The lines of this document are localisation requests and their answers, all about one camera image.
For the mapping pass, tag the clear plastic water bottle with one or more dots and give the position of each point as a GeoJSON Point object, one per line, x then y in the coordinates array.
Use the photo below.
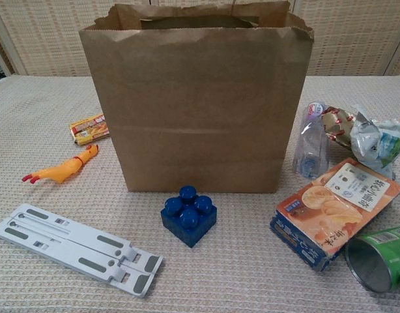
{"type": "Point", "coordinates": [310, 143]}

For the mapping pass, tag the gold red snack wrapper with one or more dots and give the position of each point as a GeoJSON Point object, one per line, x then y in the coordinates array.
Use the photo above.
{"type": "Point", "coordinates": [338, 127]}

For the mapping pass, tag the orange cracker box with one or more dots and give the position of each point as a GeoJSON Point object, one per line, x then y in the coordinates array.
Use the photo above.
{"type": "Point", "coordinates": [330, 212]}

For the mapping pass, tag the silver green bag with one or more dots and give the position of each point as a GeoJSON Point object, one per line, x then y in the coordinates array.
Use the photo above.
{"type": "Point", "coordinates": [376, 143]}

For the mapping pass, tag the green snack bag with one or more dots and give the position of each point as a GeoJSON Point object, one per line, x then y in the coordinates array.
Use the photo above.
{"type": "Point", "coordinates": [382, 247]}

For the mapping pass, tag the brown paper bag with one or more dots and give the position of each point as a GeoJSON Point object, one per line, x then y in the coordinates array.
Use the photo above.
{"type": "Point", "coordinates": [200, 114]}

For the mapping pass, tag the blue building block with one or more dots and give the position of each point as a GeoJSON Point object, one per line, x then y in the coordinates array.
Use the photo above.
{"type": "Point", "coordinates": [188, 225]}

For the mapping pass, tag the yellow curry sauce box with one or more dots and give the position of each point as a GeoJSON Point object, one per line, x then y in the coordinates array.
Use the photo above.
{"type": "Point", "coordinates": [89, 129]}

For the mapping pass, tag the beige woven tablecloth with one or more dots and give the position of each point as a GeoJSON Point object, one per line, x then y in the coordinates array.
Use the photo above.
{"type": "Point", "coordinates": [236, 277]}

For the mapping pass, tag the yellow rubber chicken toy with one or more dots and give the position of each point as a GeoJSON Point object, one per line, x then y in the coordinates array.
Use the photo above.
{"type": "Point", "coordinates": [61, 170]}

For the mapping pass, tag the white folding laptop stand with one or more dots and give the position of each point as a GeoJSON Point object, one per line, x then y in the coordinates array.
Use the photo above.
{"type": "Point", "coordinates": [73, 247]}

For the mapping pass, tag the woven folding screen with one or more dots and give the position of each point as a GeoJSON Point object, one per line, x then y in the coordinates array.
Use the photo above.
{"type": "Point", "coordinates": [40, 36]}

